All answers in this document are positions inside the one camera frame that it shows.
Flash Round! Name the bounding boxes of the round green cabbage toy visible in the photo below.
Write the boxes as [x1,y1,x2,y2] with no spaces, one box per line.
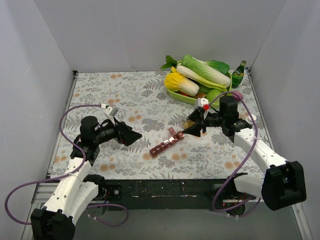
[205,89,224,102]

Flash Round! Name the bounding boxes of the dark red weekly pill organizer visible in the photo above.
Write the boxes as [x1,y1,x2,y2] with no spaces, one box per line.
[149,127,185,158]

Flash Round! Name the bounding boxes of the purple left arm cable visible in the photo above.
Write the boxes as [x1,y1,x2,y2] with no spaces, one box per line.
[4,103,130,227]

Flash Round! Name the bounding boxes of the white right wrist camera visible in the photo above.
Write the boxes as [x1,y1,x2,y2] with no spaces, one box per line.
[195,97,210,111]

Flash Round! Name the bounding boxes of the green glass bottle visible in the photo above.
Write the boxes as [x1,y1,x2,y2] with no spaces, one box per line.
[231,60,247,88]

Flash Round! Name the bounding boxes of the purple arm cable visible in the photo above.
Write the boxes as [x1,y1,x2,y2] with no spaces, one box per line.
[206,91,262,218]
[4,103,130,227]

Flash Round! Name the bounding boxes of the dark green leafy vegetable toy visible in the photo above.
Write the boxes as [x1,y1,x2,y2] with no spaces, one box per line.
[204,60,230,75]

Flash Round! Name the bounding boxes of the green napa cabbage toy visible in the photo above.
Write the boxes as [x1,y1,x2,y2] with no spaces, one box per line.
[180,55,231,87]

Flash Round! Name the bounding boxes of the green plastic vegetable tray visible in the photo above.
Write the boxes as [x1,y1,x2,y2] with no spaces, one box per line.
[167,82,232,105]

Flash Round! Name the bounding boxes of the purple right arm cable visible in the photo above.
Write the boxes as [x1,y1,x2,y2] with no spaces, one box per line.
[206,91,262,218]

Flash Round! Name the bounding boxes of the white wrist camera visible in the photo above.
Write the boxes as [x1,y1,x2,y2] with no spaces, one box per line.
[100,103,119,124]
[195,97,210,111]

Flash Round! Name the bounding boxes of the small white pill bottle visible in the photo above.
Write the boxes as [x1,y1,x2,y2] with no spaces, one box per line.
[245,114,257,125]

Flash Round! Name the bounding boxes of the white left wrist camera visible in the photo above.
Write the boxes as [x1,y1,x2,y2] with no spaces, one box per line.
[100,103,119,124]

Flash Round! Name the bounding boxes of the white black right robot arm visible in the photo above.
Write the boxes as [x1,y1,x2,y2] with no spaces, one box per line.
[183,95,307,211]

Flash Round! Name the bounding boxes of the yellow napa cabbage toy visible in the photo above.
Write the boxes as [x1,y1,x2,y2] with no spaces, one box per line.
[164,72,200,97]

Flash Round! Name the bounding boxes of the purple onion toy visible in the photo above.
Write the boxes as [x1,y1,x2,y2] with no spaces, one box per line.
[231,90,244,102]

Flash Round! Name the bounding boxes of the clear bottle of yellow pills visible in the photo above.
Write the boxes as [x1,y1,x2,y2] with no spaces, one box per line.
[181,118,195,129]

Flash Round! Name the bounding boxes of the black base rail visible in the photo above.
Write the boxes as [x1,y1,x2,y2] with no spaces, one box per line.
[77,177,273,211]

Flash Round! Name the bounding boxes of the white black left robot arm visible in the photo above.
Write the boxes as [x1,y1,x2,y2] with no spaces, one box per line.
[30,116,142,240]

